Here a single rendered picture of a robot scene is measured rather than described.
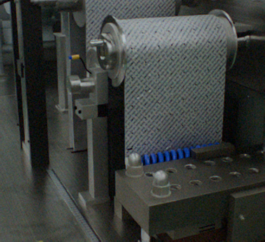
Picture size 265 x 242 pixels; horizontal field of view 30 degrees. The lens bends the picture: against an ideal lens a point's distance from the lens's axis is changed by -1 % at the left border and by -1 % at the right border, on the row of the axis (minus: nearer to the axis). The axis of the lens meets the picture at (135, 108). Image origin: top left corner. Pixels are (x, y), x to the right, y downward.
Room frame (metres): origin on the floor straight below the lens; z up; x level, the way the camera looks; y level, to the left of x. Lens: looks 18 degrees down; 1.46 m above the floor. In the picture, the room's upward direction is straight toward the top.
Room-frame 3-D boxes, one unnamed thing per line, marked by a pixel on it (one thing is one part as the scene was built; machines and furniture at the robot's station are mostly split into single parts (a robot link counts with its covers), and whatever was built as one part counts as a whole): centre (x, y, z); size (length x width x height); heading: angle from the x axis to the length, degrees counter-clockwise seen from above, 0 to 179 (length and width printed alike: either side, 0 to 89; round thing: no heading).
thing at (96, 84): (1.04, 0.10, 1.05); 0.06 x 0.05 x 0.31; 114
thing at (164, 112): (1.02, -0.09, 1.11); 0.23 x 0.01 x 0.18; 114
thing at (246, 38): (1.15, -0.22, 1.25); 0.07 x 0.04 x 0.04; 114
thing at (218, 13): (1.13, -0.19, 1.25); 0.15 x 0.01 x 0.15; 24
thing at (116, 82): (1.03, 0.05, 1.25); 0.15 x 0.01 x 0.15; 24
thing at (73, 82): (1.03, 0.13, 1.18); 0.04 x 0.02 x 0.04; 24
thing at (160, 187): (0.82, -0.05, 1.05); 0.04 x 0.04 x 0.04
